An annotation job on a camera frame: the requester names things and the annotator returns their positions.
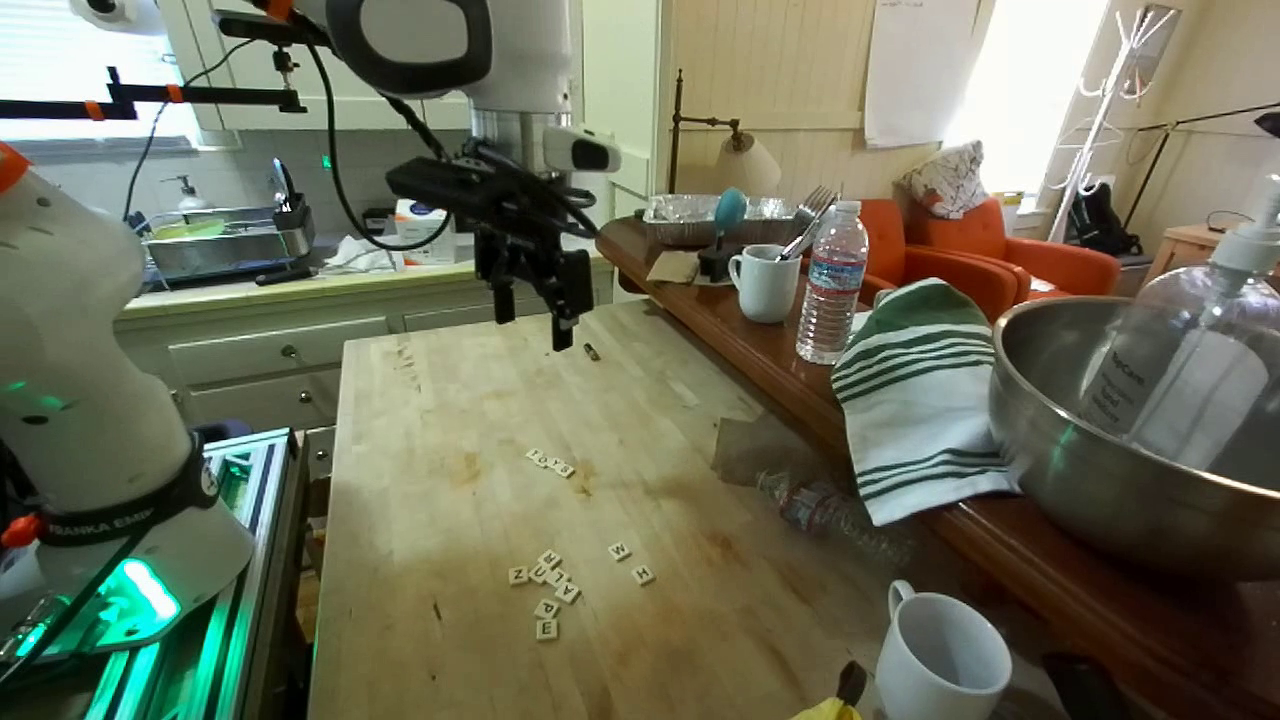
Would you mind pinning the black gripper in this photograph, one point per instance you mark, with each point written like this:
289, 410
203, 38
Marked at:
535, 235

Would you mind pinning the cream letter tile S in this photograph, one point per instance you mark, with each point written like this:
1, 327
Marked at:
567, 468

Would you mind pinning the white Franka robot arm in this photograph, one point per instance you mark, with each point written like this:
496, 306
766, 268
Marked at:
83, 344

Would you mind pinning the cream letter tile T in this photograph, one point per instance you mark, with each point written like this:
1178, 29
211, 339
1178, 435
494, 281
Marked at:
535, 454

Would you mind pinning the black marker pen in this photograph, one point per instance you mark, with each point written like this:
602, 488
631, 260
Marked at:
592, 353

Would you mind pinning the brown paper sheet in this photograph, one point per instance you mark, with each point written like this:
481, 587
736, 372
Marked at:
672, 265

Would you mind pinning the aluminium foil tray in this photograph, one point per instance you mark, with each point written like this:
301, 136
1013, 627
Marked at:
681, 211

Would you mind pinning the white ceramic mug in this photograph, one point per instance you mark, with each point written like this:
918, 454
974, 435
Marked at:
932, 682
766, 287

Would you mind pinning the floor lamp with white shade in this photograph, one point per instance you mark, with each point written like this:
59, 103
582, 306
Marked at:
745, 165

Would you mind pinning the black kitchen faucet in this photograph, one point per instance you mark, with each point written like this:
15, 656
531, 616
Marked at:
289, 213

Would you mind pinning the metal spoon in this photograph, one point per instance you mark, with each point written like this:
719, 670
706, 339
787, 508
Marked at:
797, 246

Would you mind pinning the white drawer cabinet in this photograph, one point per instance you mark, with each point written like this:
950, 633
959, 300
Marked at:
255, 353

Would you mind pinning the clear plastic water bottle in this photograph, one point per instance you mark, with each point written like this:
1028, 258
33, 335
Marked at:
831, 295

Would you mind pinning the metal sink basin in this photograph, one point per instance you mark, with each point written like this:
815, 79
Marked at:
212, 248

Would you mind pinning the crumpled clear plastic wrap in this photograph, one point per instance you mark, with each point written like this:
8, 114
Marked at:
805, 505

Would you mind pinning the small sink soap dispenser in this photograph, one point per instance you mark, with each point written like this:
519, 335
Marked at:
190, 200

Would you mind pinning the aluminium robot stand green light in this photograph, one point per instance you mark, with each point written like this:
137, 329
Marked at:
255, 573

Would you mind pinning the green striped white towel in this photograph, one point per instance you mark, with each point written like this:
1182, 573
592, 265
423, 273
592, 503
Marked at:
923, 427

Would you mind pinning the patterned cushion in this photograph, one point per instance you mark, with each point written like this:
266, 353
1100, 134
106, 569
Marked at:
945, 181

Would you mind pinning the black boom rod orange clamps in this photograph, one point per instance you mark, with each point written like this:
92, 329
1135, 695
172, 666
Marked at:
163, 99

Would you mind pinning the yellow object with black tip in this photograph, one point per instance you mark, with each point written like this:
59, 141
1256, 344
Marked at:
833, 707

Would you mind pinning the orange armchair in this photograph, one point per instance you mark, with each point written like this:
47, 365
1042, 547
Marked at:
1054, 265

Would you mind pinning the black bag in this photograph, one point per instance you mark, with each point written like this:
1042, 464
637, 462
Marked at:
1100, 222

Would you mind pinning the white coat rack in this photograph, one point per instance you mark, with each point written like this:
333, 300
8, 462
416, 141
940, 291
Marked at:
1106, 105

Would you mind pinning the stainless steel mixing bowl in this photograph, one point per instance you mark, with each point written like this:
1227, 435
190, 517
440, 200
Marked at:
1135, 514

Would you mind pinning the small wooden side table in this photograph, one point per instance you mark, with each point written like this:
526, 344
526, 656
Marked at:
1185, 248

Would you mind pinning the clear pump soap bottle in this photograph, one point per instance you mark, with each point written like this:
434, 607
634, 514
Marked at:
1201, 365

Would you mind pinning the dark brown wooden counter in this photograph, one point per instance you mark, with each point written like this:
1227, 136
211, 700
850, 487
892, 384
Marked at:
1201, 633

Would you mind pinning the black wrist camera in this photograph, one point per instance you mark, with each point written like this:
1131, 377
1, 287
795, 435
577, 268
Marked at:
440, 181

